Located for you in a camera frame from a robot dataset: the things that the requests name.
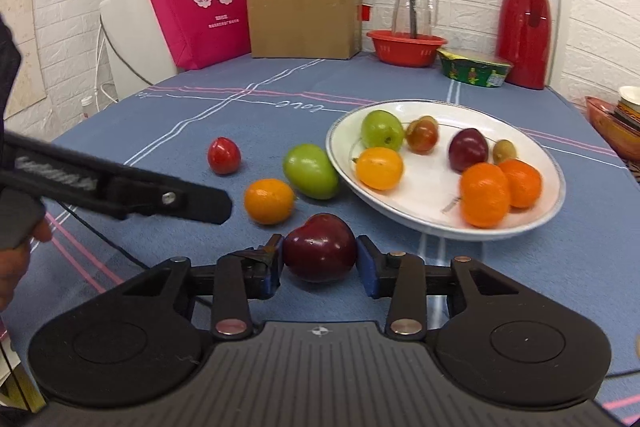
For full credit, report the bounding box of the dark purple plum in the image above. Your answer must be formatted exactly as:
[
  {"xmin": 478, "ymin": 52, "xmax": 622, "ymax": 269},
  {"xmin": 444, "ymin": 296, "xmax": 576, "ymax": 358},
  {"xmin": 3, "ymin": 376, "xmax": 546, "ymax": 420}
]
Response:
[
  {"xmin": 448, "ymin": 128, "xmax": 489, "ymax": 172},
  {"xmin": 282, "ymin": 213, "xmax": 358, "ymax": 284}
]

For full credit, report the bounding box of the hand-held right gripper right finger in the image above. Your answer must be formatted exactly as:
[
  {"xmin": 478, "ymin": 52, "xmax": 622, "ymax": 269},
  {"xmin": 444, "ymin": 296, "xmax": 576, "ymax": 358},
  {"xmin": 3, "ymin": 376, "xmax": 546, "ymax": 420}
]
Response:
[{"xmin": 354, "ymin": 234, "xmax": 521, "ymax": 339}]

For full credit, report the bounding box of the white appliance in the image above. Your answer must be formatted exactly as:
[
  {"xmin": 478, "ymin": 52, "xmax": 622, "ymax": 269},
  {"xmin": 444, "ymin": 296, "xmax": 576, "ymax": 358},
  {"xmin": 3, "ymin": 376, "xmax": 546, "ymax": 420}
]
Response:
[{"xmin": 99, "ymin": 0, "xmax": 177, "ymax": 100}]

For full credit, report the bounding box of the red thermos jug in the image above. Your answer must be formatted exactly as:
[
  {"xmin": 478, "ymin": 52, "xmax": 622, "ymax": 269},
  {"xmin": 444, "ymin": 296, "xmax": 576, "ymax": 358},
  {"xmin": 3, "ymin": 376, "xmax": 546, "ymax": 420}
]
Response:
[{"xmin": 496, "ymin": 0, "xmax": 552, "ymax": 90}]

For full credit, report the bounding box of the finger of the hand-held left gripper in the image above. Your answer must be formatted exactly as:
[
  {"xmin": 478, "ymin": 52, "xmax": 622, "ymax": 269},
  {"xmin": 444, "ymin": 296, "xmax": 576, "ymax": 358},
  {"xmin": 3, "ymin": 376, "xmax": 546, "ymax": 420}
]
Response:
[{"xmin": 0, "ymin": 131, "xmax": 234, "ymax": 226}]

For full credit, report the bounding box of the patterned paper bowl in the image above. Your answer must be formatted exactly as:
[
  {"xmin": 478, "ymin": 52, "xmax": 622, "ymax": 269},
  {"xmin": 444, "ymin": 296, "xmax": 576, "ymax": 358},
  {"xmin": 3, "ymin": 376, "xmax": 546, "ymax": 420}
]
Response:
[{"xmin": 612, "ymin": 103, "xmax": 640, "ymax": 130}]

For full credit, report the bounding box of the black cable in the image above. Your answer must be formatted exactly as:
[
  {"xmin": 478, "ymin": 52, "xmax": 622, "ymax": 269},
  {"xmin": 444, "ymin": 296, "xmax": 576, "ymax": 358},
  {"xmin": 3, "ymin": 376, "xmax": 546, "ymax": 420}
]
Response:
[{"xmin": 57, "ymin": 202, "xmax": 216, "ymax": 308}]

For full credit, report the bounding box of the green instant noodle bowl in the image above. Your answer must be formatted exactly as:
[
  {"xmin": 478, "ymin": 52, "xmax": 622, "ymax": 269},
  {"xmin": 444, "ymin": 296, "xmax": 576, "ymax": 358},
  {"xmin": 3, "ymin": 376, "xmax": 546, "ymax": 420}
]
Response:
[{"xmin": 436, "ymin": 48, "xmax": 514, "ymax": 88}]

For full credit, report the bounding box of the red plastic basket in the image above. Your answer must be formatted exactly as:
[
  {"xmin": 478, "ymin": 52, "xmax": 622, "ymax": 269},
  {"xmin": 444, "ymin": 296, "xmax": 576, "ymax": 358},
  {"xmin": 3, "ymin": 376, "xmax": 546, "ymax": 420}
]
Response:
[{"xmin": 366, "ymin": 30, "xmax": 448, "ymax": 68}]

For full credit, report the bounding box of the red tomato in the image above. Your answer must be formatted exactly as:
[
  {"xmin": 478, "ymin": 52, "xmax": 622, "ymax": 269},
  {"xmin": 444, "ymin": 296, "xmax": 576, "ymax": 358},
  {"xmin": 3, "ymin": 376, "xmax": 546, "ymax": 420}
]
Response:
[{"xmin": 207, "ymin": 137, "xmax": 242, "ymax": 175}]

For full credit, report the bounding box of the large orange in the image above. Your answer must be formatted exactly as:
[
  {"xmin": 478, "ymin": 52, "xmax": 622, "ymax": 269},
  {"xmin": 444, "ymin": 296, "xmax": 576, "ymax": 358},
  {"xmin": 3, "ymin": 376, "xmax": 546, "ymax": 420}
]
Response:
[
  {"xmin": 498, "ymin": 159, "xmax": 543, "ymax": 209},
  {"xmin": 459, "ymin": 162, "xmax": 512, "ymax": 229}
]

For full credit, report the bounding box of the person's dark clothing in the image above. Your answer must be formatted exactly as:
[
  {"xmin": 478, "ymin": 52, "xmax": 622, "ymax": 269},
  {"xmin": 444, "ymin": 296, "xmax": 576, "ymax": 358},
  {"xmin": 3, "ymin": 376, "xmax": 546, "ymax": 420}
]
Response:
[{"xmin": 0, "ymin": 17, "xmax": 22, "ymax": 134}]

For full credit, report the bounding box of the beige wall board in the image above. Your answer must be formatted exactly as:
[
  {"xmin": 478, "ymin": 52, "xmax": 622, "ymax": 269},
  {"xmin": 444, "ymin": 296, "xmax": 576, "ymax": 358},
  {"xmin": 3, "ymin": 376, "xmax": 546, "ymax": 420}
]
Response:
[{"xmin": 0, "ymin": 0, "xmax": 47, "ymax": 118}]

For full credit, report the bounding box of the person's left hand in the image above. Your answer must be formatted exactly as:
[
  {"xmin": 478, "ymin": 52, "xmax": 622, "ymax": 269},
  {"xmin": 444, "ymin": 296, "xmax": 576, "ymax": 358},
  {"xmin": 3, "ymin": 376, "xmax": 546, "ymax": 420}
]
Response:
[{"xmin": 0, "ymin": 223, "xmax": 54, "ymax": 314}]

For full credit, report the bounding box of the white plate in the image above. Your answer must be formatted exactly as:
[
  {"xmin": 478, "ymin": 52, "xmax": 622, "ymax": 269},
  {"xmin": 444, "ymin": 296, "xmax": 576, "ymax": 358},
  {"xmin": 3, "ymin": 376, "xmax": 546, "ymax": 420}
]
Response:
[{"xmin": 325, "ymin": 100, "xmax": 567, "ymax": 242}]

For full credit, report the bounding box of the cardboard box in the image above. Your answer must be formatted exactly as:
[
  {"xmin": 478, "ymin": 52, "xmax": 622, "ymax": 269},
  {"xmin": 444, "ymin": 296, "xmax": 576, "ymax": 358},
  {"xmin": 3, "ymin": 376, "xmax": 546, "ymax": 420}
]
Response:
[{"xmin": 243, "ymin": 0, "xmax": 376, "ymax": 60}]

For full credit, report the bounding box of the round green apple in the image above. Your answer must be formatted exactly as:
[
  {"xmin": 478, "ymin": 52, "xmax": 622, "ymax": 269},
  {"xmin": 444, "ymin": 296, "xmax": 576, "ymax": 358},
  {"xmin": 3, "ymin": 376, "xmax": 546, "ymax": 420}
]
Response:
[{"xmin": 361, "ymin": 110, "xmax": 405, "ymax": 152}]

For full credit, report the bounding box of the oblong green fruit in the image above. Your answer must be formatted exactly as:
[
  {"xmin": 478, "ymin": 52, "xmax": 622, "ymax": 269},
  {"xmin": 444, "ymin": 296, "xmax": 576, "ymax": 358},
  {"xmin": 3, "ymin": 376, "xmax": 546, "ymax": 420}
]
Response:
[{"xmin": 283, "ymin": 144, "xmax": 341, "ymax": 200}]

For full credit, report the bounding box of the yellowish small orange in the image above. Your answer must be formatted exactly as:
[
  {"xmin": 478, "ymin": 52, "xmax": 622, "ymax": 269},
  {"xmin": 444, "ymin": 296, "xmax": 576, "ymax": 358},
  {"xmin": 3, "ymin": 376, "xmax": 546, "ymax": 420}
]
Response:
[{"xmin": 356, "ymin": 147, "xmax": 404, "ymax": 191}]

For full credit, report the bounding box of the orange glass bowl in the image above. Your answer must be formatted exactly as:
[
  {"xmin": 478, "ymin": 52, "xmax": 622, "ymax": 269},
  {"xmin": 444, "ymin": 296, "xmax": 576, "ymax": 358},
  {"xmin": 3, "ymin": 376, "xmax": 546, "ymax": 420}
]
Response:
[{"xmin": 585, "ymin": 96, "xmax": 640, "ymax": 162}]

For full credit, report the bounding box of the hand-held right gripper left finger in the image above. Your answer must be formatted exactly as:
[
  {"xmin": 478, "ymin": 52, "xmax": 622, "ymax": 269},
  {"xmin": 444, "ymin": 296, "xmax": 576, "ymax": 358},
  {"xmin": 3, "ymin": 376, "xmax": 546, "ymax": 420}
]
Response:
[{"xmin": 122, "ymin": 234, "xmax": 286, "ymax": 341}]

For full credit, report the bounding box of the red-brown jujube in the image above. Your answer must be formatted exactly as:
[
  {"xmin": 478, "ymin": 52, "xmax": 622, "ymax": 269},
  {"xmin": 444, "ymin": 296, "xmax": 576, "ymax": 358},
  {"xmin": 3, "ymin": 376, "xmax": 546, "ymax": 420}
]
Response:
[{"xmin": 405, "ymin": 119, "xmax": 440, "ymax": 154}]

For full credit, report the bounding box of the glass pitcher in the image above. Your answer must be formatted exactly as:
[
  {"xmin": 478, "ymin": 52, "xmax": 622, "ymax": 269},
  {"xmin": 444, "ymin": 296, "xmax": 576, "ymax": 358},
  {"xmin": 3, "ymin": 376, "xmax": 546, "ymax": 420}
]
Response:
[{"xmin": 391, "ymin": 0, "xmax": 440, "ymax": 40}]

